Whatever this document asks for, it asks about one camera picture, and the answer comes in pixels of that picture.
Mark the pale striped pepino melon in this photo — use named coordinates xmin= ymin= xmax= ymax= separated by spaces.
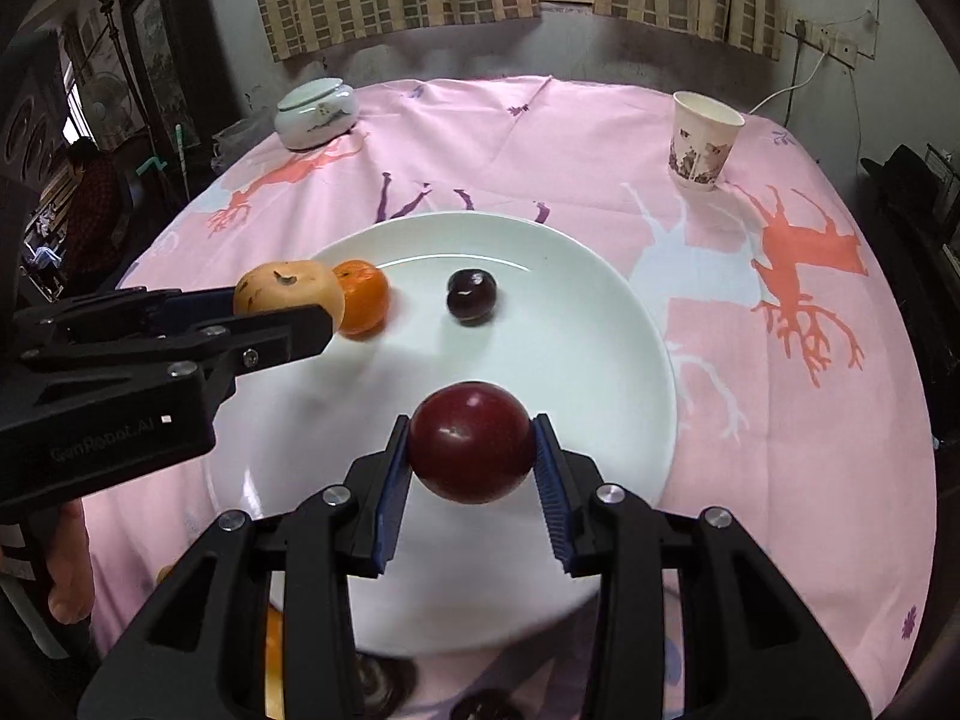
xmin=233 ymin=260 xmax=345 ymax=330

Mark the orange mandarin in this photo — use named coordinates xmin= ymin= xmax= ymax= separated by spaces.
xmin=334 ymin=260 xmax=391 ymax=337
xmin=265 ymin=606 xmax=285 ymax=720

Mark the dark cherry plum front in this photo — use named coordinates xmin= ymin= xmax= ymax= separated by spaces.
xmin=446 ymin=268 xmax=498 ymax=325

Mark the dark red plum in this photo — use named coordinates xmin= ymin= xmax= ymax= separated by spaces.
xmin=409 ymin=380 xmax=535 ymax=505

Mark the dark purple water chestnut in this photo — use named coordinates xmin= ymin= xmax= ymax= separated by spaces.
xmin=356 ymin=653 xmax=418 ymax=718

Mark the dark plum back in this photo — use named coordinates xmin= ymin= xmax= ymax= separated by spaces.
xmin=449 ymin=688 xmax=524 ymax=720

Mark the person left hand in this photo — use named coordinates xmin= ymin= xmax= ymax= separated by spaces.
xmin=47 ymin=500 xmax=94 ymax=624

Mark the pink patterned tablecloth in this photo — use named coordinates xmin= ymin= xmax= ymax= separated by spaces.
xmin=85 ymin=76 xmax=935 ymax=710

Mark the white lidded ceramic jar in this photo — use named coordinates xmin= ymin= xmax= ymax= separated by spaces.
xmin=274 ymin=78 xmax=359 ymax=151

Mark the white oval plate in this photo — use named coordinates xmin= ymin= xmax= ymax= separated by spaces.
xmin=203 ymin=211 xmax=677 ymax=656

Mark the patterned paper cup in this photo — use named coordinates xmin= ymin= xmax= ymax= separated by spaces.
xmin=667 ymin=91 xmax=747 ymax=190

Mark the dark picture frame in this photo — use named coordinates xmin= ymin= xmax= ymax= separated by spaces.
xmin=119 ymin=0 xmax=220 ymax=158

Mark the white power cable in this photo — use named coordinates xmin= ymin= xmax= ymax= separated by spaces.
xmin=746 ymin=44 xmax=833 ymax=119

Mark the wall power strip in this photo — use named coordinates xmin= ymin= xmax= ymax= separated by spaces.
xmin=784 ymin=13 xmax=859 ymax=70

